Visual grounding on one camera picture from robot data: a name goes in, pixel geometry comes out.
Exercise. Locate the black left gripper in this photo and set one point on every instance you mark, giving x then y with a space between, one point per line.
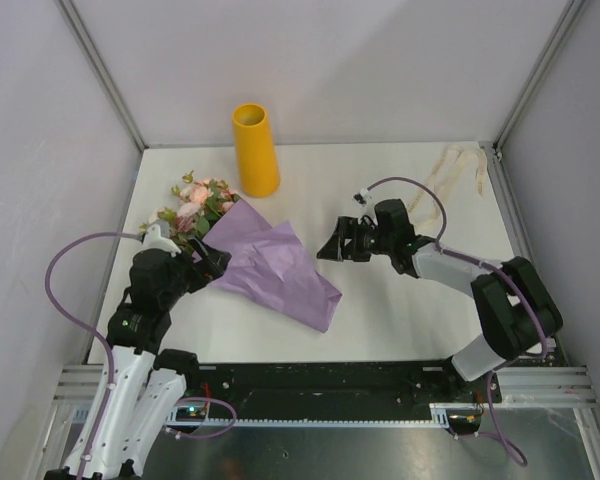
213 262

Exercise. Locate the purple pink wrapping paper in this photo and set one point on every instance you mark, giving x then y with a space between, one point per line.
270 266

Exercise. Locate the aluminium frame post right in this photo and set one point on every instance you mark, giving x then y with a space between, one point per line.
556 42

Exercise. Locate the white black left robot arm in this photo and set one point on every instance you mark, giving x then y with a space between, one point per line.
141 382

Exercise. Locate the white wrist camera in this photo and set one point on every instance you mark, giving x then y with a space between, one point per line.
154 239
363 198

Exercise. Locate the aluminium frame post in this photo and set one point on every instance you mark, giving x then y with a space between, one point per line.
556 42
78 28

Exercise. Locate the aluminium frame post left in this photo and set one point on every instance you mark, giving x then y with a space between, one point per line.
78 28

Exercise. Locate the pink artificial flower bunch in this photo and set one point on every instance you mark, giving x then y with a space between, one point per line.
201 203

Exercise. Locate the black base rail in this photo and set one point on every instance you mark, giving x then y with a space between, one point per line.
337 391

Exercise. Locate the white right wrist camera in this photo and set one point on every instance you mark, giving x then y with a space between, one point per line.
363 198

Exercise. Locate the yellow cylindrical vase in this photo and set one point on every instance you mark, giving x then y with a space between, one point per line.
255 151

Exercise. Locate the cream ribbon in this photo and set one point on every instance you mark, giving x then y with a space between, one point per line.
456 163

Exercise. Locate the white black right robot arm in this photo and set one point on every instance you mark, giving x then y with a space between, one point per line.
515 310

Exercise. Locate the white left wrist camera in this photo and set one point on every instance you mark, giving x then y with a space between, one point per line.
154 239

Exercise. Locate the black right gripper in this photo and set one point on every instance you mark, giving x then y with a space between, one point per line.
335 249

